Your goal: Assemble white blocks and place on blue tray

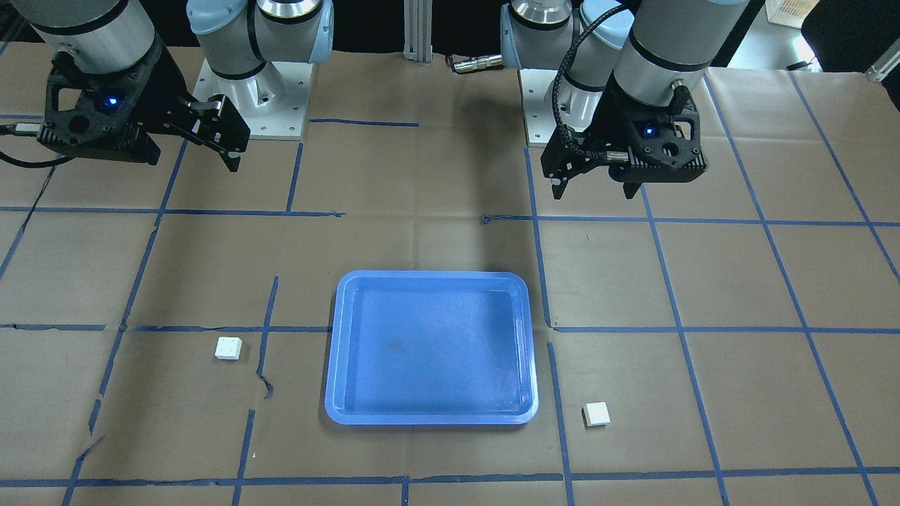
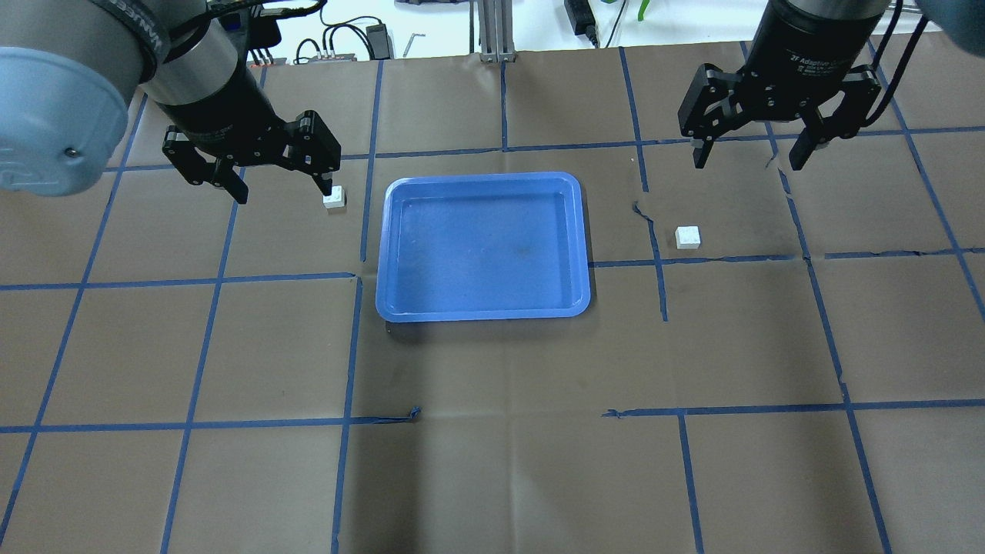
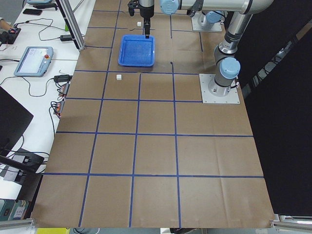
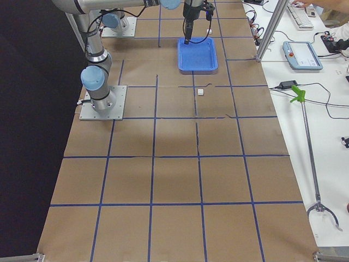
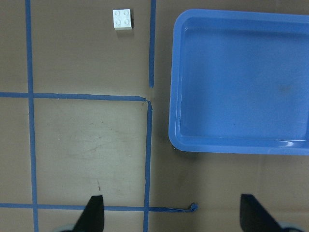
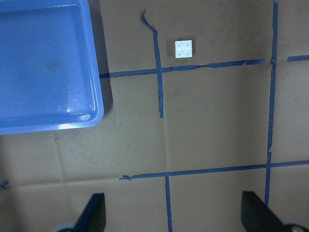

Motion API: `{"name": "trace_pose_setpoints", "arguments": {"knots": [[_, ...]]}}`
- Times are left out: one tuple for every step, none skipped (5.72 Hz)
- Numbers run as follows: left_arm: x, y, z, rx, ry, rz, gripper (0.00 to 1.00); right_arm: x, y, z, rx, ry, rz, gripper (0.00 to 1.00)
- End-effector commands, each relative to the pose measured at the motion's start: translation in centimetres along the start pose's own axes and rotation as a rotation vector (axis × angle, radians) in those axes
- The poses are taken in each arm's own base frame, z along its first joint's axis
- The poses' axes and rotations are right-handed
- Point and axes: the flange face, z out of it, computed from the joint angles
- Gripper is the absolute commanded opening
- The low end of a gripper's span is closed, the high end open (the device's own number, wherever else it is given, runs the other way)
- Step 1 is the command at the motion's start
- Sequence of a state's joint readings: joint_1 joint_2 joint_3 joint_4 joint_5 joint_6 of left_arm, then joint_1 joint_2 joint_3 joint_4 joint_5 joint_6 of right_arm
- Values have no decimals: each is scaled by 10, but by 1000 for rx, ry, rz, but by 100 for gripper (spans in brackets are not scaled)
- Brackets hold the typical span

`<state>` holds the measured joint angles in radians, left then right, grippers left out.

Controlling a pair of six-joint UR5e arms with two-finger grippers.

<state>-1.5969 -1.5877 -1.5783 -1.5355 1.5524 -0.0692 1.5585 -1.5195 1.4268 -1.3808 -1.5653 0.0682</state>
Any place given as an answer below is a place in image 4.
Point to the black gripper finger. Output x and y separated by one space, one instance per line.
187 34

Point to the blue plastic tray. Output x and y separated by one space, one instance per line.
197 58

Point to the white keyboard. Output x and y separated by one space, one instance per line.
299 18

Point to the black power adapter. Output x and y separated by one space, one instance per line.
286 84

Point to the brown paper table cover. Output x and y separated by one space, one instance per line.
182 177

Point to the aluminium frame post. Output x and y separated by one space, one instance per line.
273 23

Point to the teach pendant with blue frame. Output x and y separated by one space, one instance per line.
301 55

